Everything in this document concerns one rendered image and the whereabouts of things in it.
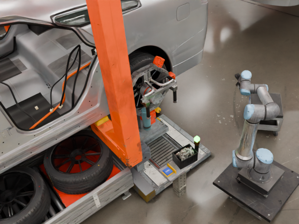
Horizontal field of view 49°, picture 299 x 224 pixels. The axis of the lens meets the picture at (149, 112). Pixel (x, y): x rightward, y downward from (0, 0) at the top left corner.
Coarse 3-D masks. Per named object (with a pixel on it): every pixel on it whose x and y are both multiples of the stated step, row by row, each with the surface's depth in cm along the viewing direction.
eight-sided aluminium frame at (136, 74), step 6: (144, 66) 318; (150, 66) 317; (156, 66) 319; (138, 72) 311; (144, 72) 315; (168, 72) 336; (132, 78) 314; (132, 84) 312; (168, 90) 351; (162, 96) 350; (150, 108) 348; (138, 114) 340
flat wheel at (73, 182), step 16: (64, 144) 342; (80, 144) 352; (96, 144) 335; (48, 160) 321; (80, 160) 322; (112, 160) 334; (48, 176) 317; (64, 176) 306; (80, 176) 304; (96, 176) 310; (64, 192) 318; (80, 192) 314
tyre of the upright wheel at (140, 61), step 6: (132, 54) 324; (138, 54) 324; (144, 54) 328; (150, 54) 335; (132, 60) 317; (138, 60) 316; (144, 60) 318; (150, 60) 323; (132, 66) 313; (138, 66) 316; (162, 66) 338; (132, 72) 316
